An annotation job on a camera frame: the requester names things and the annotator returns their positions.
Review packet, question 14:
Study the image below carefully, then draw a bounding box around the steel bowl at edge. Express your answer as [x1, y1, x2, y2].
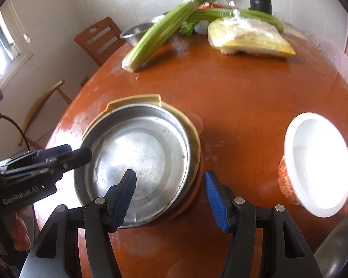
[314, 218, 348, 277]

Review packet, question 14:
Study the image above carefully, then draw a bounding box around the light wood curved chair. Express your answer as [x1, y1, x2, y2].
[17, 79, 72, 149]

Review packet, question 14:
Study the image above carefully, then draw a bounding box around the white foam net fruit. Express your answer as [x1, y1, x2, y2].
[194, 20, 210, 35]

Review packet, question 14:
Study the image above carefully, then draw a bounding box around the orange wooden slat chair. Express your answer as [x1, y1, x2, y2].
[75, 17, 126, 66]

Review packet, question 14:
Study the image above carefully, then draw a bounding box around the yellow food plastic bag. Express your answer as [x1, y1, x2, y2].
[207, 18, 296, 58]

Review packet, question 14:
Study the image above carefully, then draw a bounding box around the green stalks bundle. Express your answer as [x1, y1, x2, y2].
[186, 8, 284, 33]

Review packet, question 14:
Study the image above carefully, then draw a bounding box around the large celery bunch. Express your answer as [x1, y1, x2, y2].
[121, 0, 213, 73]

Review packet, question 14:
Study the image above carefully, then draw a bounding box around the black cable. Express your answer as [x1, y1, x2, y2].
[0, 114, 31, 152]

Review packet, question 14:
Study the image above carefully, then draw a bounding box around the pink plastic plate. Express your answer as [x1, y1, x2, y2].
[156, 111, 203, 223]

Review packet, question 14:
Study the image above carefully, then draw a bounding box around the white bowl red pattern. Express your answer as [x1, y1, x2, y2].
[284, 112, 348, 218]

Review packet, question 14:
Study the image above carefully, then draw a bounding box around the stainless steel mixing bowl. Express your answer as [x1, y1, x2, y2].
[120, 22, 154, 47]

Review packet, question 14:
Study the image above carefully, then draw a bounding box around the round metal pan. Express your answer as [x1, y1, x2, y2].
[74, 104, 191, 228]

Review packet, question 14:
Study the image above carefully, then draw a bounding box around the yellow shell-shaped plate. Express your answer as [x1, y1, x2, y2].
[82, 94, 201, 184]

